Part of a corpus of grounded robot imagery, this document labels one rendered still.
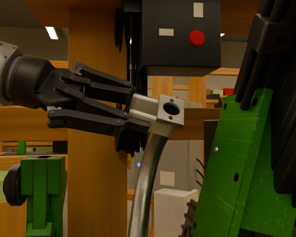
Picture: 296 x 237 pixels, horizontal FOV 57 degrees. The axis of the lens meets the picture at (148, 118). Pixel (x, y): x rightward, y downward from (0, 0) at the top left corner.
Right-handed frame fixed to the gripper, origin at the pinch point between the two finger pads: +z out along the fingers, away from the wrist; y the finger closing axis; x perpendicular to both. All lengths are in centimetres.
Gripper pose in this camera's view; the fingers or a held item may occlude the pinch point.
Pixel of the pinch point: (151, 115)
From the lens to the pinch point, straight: 41.8
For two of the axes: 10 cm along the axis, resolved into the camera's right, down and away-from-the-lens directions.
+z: 9.6, 2.6, 1.0
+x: -2.6, 6.8, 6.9
